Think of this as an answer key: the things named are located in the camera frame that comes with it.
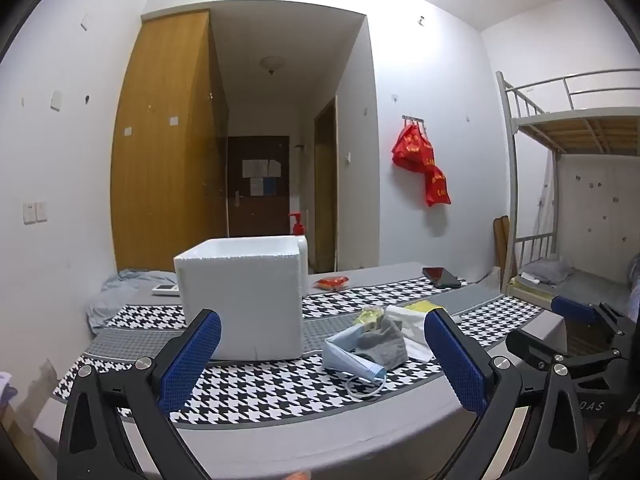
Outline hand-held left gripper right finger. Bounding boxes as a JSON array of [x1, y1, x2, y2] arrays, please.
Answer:
[[422, 307, 591, 480]]

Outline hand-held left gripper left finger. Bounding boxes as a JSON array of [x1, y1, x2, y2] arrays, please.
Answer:
[[56, 308, 222, 480]]

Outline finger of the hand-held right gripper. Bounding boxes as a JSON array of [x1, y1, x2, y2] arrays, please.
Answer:
[[506, 327, 568, 368], [550, 296, 608, 326]]

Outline white cloth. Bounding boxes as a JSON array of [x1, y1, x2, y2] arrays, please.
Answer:
[[385, 305, 436, 361]]

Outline white foam box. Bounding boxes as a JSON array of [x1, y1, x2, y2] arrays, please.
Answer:
[[174, 235, 308, 362]]

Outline grey cloth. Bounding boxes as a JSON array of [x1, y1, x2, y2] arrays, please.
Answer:
[[356, 317, 411, 367]]

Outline green tissue packet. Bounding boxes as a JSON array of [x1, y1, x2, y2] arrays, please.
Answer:
[[355, 307, 386, 331]]

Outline blue face mask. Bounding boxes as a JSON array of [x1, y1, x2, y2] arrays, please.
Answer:
[[322, 327, 388, 401]]

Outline grey pillow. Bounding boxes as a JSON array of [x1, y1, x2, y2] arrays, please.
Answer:
[[520, 257, 576, 286]]

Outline black tablet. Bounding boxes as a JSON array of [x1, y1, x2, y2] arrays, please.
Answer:
[[422, 267, 462, 289]]

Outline houndstooth tablecloth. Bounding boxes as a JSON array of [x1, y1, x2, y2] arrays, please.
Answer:
[[52, 272, 556, 428]]

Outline grey-blue cloth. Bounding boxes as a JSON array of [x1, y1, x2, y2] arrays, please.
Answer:
[[86, 268, 186, 331]]

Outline wooden boards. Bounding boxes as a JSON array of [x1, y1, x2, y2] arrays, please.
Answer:
[[493, 215, 518, 291]]

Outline dark brown door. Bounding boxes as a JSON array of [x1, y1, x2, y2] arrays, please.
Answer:
[[227, 135, 291, 238]]

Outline white lotion pump bottle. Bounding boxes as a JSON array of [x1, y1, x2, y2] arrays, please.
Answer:
[[288, 212, 309, 251]]

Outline red printed bag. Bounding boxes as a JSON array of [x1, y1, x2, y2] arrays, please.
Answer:
[[391, 124, 434, 173], [424, 164, 452, 207]]

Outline metal bunk bed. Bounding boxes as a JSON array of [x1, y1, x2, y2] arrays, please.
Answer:
[[495, 67, 640, 321]]

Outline wooden wardrobe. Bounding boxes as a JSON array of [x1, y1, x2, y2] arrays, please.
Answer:
[[110, 9, 230, 273]]

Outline white door notices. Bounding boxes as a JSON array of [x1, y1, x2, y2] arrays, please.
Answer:
[[242, 159, 282, 179]]

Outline brown side door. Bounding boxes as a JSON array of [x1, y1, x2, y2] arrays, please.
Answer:
[[314, 96, 338, 274]]

